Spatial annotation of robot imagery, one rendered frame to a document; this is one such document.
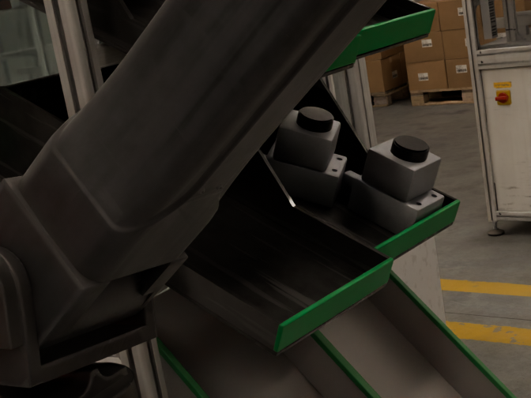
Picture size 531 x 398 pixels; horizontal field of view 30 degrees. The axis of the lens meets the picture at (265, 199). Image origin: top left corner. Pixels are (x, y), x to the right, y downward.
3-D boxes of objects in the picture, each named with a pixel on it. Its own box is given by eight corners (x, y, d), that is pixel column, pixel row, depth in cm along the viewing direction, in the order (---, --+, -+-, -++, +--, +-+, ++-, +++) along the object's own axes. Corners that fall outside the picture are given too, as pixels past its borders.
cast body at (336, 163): (340, 186, 86) (358, 114, 83) (332, 208, 82) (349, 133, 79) (248, 162, 87) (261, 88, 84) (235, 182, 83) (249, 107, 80)
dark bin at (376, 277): (386, 287, 72) (412, 198, 68) (276, 358, 62) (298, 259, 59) (118, 136, 85) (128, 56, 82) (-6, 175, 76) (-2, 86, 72)
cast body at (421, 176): (437, 227, 83) (459, 152, 79) (408, 242, 79) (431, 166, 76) (355, 185, 87) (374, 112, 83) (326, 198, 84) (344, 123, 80)
